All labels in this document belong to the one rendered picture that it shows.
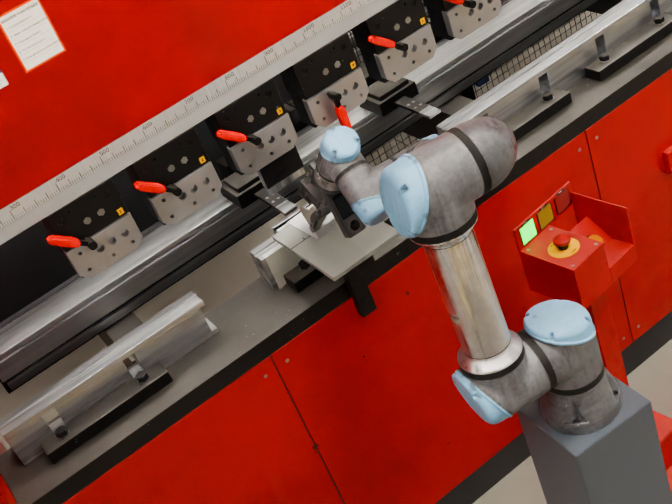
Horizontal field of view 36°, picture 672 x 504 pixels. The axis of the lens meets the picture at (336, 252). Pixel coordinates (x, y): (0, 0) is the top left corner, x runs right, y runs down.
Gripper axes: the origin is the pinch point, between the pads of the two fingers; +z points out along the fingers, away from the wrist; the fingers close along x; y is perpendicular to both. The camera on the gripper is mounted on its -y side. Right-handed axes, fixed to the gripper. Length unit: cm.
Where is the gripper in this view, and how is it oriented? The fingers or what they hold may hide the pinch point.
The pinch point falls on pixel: (326, 223)
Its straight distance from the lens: 228.9
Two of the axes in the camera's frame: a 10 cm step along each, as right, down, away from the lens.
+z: -1.3, 3.8, 9.2
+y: -6.4, -7.3, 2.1
